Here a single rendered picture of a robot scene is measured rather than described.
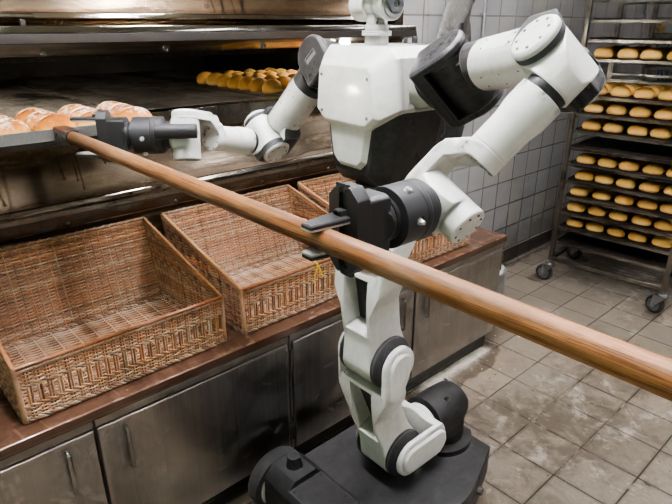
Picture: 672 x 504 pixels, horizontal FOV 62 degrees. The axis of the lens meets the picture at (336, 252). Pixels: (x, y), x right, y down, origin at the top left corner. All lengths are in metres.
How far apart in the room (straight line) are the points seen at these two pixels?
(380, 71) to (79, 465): 1.17
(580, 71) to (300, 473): 1.34
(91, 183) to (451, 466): 1.42
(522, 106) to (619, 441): 1.79
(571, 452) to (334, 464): 0.91
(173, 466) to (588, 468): 1.41
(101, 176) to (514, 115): 1.38
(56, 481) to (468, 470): 1.15
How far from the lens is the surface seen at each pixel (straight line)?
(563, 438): 2.39
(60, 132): 1.50
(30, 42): 1.68
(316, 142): 2.35
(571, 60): 0.87
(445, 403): 1.86
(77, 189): 1.90
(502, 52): 0.98
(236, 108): 2.11
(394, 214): 0.75
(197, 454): 1.78
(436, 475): 1.87
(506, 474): 2.18
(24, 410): 1.52
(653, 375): 0.50
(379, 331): 1.44
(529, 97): 0.85
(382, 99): 1.17
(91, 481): 1.65
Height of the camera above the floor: 1.44
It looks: 22 degrees down
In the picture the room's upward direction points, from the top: straight up
